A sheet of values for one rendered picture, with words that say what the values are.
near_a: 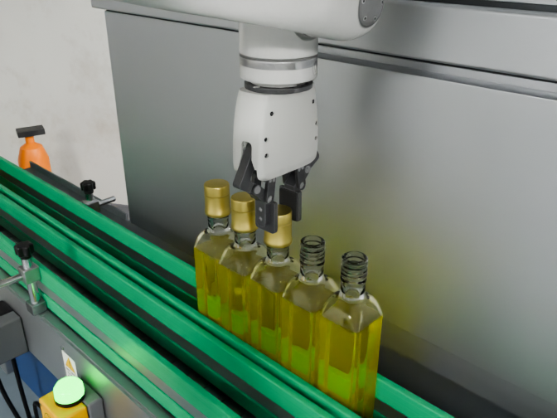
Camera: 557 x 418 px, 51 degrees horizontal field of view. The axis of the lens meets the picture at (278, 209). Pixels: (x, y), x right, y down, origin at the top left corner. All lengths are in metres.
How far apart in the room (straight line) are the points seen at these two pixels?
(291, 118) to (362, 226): 0.22
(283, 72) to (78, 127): 3.09
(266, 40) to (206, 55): 0.38
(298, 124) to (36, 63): 3.11
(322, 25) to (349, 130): 0.26
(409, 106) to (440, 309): 0.26
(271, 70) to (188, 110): 0.46
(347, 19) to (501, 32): 0.17
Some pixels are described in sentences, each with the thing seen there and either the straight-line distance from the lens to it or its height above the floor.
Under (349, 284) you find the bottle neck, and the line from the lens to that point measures 0.65.
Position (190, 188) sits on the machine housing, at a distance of 1.10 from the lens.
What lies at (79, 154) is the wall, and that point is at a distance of 3.71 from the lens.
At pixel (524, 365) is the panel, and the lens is 0.75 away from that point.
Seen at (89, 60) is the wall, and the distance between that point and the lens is 3.48.
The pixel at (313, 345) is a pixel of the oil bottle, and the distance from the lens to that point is 0.71.
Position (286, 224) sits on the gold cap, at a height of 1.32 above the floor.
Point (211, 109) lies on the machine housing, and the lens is 0.99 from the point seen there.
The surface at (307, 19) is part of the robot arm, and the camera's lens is 0.51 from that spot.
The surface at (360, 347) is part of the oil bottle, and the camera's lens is 0.68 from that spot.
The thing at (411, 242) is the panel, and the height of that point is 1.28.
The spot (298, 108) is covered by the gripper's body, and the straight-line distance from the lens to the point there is 0.64.
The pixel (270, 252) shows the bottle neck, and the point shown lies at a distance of 0.72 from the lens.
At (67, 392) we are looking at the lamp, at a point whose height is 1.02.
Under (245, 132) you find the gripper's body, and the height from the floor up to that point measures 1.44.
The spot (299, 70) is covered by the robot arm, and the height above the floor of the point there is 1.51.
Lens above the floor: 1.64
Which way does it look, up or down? 26 degrees down
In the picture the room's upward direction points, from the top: straight up
